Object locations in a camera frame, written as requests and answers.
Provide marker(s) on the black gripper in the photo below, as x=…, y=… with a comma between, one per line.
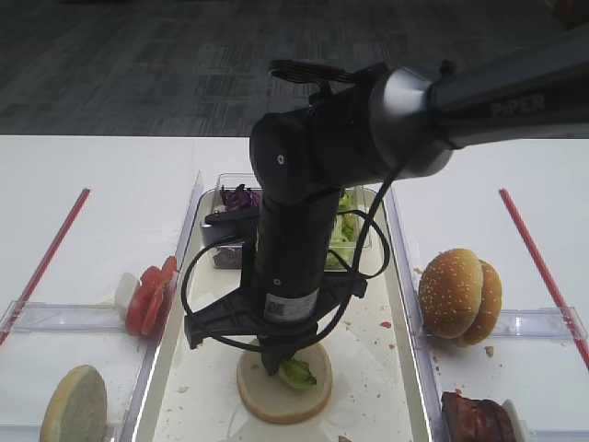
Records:
x=284, y=289

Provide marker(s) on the green lettuce leaf piece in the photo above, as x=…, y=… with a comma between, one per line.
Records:
x=296, y=374

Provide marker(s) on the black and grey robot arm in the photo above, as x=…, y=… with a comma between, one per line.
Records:
x=375, y=125

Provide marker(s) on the tomato slices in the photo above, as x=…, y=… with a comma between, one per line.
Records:
x=148, y=298

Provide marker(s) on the green lettuce in container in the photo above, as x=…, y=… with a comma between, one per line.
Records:
x=344, y=233

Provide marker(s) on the stack of meat patties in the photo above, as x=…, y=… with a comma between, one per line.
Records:
x=476, y=420

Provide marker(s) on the white pusher block at patties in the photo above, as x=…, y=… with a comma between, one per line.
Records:
x=519, y=426

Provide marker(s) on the bottom bun slice on tray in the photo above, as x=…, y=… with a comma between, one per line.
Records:
x=272, y=400

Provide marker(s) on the white metal tray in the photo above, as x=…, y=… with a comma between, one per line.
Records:
x=368, y=402

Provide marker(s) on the clear plastic salad container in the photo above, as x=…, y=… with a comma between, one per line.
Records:
x=231, y=180

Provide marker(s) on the white pusher block at tomatoes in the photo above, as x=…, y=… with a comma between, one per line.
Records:
x=124, y=293

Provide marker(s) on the purple cabbage shreds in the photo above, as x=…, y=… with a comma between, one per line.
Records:
x=238, y=199

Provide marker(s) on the left clear acrylic divider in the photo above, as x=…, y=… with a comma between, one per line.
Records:
x=161, y=322

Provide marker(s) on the clear acrylic divider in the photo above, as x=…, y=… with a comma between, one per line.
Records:
x=161, y=322
x=423, y=398

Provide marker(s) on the right clear acrylic divider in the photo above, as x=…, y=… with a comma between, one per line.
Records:
x=423, y=398

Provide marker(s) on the front sesame bun top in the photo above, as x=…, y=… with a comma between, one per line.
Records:
x=450, y=292

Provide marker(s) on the sesame bun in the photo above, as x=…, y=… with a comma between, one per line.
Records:
x=489, y=309
x=450, y=292

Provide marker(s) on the bun slice standing at left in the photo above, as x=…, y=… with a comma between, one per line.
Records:
x=77, y=410

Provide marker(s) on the rear sesame bun top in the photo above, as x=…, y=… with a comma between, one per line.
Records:
x=489, y=309

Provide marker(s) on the left red strip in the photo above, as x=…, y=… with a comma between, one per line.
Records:
x=46, y=262

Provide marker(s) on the red strip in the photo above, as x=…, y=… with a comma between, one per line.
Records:
x=543, y=271
x=46, y=262

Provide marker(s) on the right red strip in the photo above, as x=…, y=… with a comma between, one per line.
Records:
x=543, y=271

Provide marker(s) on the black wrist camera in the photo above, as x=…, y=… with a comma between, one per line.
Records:
x=239, y=224

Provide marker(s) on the left upper clear rail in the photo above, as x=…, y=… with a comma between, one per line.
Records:
x=26, y=316

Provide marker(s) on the clear rail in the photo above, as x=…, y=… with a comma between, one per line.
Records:
x=26, y=316
x=559, y=436
x=562, y=324

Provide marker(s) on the right lower clear rail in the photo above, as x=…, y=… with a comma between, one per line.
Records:
x=559, y=436

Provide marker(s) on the right upper clear rail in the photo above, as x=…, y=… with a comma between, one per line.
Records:
x=562, y=324

